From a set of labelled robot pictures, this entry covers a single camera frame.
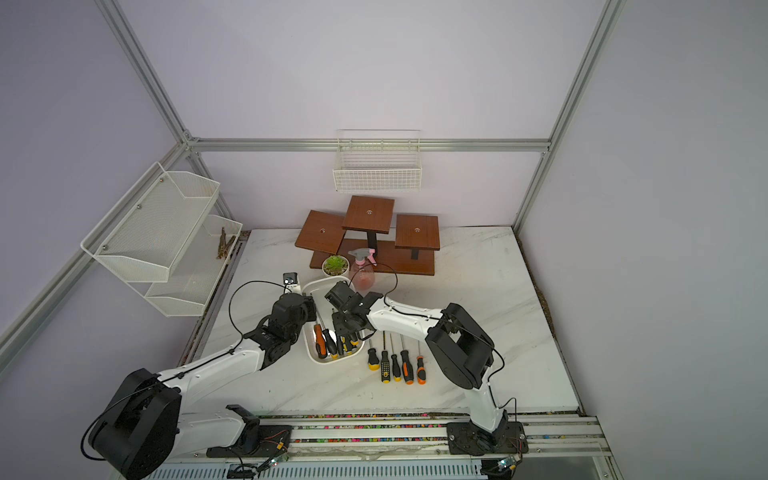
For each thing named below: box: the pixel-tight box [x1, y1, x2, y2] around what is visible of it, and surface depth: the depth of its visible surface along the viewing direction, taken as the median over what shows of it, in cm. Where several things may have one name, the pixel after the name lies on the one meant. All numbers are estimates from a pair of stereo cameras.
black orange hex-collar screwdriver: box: [400, 335, 414, 385], surface depth 86 cm
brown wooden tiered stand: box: [295, 195, 441, 276], surface depth 100 cm
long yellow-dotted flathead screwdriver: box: [381, 330, 391, 384], surface depth 86 cm
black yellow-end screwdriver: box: [322, 328, 339, 360], surface depth 90 cm
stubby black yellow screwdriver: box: [367, 339, 381, 371], surface depth 88 cm
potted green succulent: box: [322, 255, 350, 276], surface depth 100 cm
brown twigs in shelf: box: [216, 227, 236, 259], surface depth 100 cm
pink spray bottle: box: [348, 248, 377, 297], surface depth 98 cm
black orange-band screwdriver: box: [416, 340, 426, 385], surface depth 85 cm
